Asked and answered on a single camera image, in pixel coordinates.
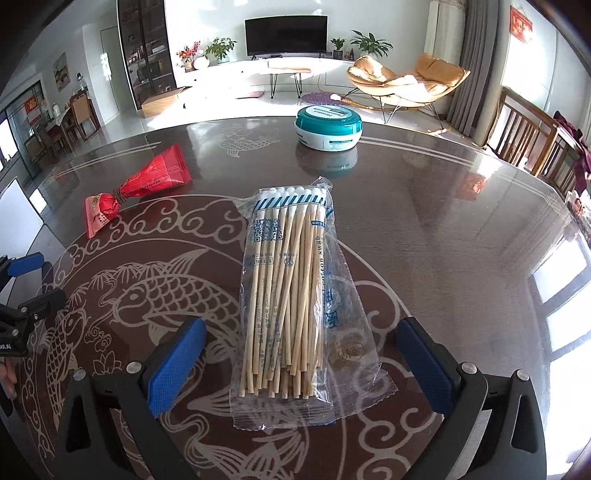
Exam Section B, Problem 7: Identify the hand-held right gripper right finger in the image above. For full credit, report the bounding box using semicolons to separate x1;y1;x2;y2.
394;318;549;480

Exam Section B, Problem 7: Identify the bag of cotton swabs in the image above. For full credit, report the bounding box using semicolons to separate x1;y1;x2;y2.
231;176;399;428

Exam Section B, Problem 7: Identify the large leafy potted plant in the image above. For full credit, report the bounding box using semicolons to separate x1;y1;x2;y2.
349;31;394;60

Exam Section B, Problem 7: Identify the wooden dining chair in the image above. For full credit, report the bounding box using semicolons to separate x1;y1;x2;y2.
69;91;100;142

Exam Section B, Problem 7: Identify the white standing air conditioner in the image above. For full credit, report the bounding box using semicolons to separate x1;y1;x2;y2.
427;0;467;70

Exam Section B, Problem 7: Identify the purple floor mat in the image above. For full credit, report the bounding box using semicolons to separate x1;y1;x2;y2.
301;91;343;108

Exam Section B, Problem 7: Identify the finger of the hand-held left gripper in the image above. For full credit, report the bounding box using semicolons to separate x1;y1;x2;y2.
0;253;54;296
0;288;66;340

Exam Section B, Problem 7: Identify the white television console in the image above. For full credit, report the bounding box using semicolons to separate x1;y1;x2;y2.
187;56;357;92

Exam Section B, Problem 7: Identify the dark red garment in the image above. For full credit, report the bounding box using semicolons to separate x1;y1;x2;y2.
554;111;591;177

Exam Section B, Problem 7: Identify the large white container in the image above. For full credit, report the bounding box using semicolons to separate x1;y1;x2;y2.
0;178;45;259

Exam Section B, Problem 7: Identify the teal and white round tin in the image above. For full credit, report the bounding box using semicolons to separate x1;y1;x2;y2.
294;104;363;152

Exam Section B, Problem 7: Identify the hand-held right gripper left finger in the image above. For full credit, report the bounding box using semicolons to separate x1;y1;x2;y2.
53;318;208;480

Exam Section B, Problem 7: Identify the framed wall painting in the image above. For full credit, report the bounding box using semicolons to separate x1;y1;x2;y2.
53;52;70;90

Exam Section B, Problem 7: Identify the black television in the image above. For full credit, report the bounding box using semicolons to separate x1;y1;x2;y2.
245;14;329;60

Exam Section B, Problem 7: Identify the red flower bouquet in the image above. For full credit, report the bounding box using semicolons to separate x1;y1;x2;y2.
176;41;203;72

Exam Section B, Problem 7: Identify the cardboard box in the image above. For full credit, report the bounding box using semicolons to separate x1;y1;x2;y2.
141;86;193;119

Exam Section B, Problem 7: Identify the dark glass display cabinet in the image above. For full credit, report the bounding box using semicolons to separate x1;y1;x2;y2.
117;0;179;112

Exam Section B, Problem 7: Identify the green potted plant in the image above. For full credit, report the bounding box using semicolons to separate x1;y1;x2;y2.
205;38;238;64

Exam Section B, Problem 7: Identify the grey curtain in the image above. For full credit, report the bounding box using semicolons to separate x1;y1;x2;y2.
445;0;502;137

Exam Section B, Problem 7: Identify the red wall decoration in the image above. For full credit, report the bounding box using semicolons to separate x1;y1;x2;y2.
509;6;534;45

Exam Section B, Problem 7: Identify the red snack packet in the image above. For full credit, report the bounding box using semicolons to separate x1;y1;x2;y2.
84;143;192;239

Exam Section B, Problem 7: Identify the wooden slatted chair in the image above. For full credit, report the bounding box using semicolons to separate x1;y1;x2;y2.
487;87;591;195

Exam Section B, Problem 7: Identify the person's left hand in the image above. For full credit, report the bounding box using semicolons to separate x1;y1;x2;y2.
0;362;18;400

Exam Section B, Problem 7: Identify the white door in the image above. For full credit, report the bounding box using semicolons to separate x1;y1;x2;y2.
99;25;122;125

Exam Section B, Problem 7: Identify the white coffee table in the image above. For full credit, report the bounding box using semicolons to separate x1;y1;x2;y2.
261;65;313;100

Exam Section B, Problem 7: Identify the orange lounge chair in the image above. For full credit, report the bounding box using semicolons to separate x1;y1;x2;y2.
346;53;472;125

